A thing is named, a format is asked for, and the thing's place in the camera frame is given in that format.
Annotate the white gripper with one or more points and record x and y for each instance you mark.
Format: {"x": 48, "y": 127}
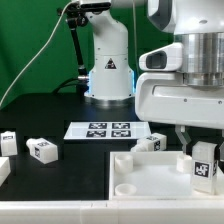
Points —
{"x": 163, "y": 98}

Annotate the white square tabletop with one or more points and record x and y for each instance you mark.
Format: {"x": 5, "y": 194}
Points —
{"x": 153, "y": 176}

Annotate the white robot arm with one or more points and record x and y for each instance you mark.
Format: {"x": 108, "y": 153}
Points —
{"x": 197, "y": 24}

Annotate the white fiducial marker board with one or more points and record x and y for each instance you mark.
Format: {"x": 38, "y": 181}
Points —
{"x": 107, "y": 130}

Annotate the white U-shaped obstacle wall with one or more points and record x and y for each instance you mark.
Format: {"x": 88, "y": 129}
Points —
{"x": 197, "y": 211}

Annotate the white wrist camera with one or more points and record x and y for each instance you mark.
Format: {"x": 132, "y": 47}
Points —
{"x": 168, "y": 58}

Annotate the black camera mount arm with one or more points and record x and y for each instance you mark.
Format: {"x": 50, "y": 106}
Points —
{"x": 75, "y": 17}

